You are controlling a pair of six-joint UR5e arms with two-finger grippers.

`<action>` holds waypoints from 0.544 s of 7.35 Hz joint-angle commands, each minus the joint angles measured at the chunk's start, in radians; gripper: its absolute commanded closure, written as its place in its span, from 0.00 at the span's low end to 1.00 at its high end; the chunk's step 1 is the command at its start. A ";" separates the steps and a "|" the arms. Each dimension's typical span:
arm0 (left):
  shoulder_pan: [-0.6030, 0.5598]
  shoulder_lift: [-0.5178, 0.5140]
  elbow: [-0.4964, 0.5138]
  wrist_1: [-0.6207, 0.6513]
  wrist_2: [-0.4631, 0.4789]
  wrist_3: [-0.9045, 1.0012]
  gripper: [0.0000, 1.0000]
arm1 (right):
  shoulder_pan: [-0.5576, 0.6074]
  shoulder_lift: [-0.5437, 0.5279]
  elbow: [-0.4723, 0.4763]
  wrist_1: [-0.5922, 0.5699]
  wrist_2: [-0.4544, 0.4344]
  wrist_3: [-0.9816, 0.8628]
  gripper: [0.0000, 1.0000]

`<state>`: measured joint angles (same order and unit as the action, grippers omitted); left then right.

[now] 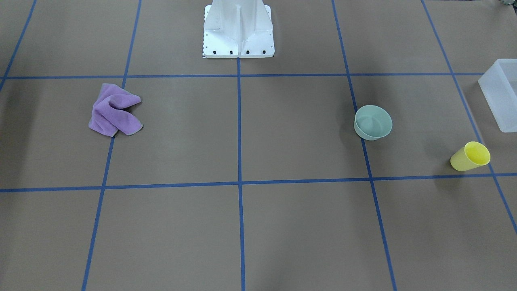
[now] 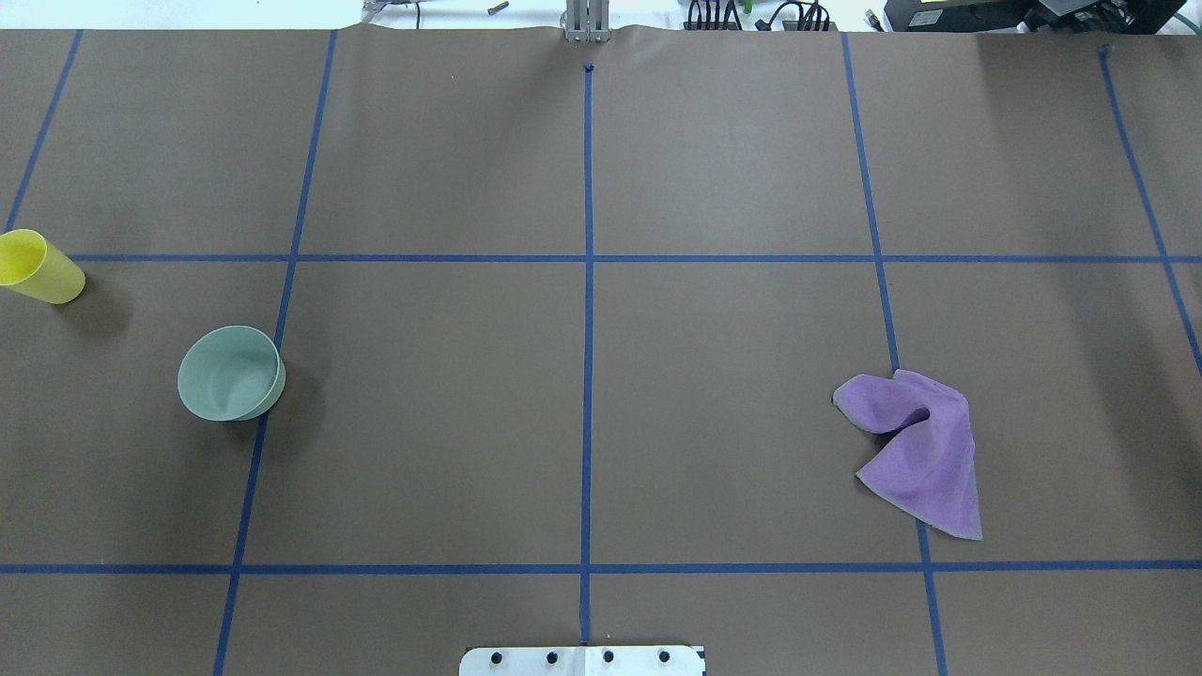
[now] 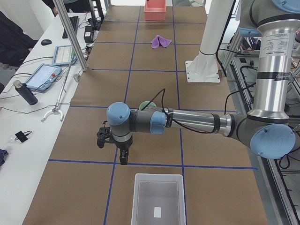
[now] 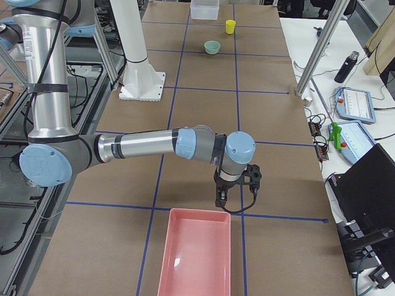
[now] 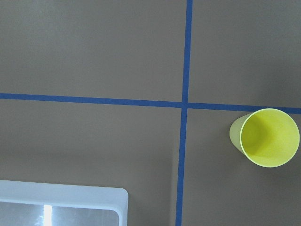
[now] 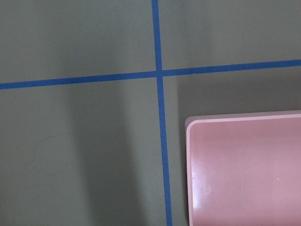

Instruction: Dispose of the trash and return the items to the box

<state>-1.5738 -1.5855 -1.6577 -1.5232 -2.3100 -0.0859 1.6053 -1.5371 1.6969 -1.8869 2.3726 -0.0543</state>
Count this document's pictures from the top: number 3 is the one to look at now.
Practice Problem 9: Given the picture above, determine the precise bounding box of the purple microfiber cloth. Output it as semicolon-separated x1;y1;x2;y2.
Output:
151;35;172;49

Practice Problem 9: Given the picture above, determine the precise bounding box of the mint green bowl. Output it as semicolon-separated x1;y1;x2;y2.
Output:
139;101;157;110

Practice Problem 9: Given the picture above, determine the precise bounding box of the translucent white plastic box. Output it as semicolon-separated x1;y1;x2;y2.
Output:
131;173;186;225

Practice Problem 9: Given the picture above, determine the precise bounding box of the blue teach pendant far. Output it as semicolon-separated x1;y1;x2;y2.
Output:
52;45;77;66

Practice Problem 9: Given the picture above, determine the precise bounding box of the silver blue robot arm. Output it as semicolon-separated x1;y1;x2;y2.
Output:
97;0;300;165

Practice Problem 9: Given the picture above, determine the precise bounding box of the black power adapter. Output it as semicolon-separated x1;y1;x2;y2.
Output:
83;26;94;43

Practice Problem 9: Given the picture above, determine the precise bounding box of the blue teach pendant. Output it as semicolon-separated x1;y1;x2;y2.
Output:
52;45;77;66
25;64;62;92

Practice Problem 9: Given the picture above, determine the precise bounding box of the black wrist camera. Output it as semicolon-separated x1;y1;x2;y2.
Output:
120;149;129;165

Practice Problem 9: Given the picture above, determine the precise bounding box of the white desk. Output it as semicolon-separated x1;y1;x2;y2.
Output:
0;17;82;225

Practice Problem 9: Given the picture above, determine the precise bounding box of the aluminium frame post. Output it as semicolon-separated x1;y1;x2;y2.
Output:
53;0;88;72

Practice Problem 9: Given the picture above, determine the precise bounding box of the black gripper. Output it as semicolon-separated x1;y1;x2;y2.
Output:
97;127;115;148

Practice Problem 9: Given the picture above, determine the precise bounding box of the blue teach pendant near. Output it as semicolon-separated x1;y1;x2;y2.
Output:
25;64;62;92

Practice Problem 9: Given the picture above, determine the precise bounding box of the small black pouch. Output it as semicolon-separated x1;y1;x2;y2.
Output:
15;131;32;143

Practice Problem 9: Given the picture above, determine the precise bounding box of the black water bottle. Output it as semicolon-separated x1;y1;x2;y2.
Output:
13;80;38;105

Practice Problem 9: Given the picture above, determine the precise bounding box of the black computer mouse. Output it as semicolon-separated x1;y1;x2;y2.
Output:
41;39;52;46

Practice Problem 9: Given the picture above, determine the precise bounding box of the white pedestal mount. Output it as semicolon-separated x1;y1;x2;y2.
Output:
185;0;235;83

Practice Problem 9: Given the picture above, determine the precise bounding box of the pink plastic bin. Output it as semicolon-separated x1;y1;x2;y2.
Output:
143;0;166;21

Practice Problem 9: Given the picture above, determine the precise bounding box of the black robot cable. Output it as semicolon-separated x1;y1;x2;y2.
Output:
142;88;216;134

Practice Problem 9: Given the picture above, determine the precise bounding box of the silver reacher grabber tool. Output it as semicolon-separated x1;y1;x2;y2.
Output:
41;51;75;122

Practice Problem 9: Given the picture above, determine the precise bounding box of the black keyboard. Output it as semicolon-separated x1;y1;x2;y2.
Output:
62;15;80;39

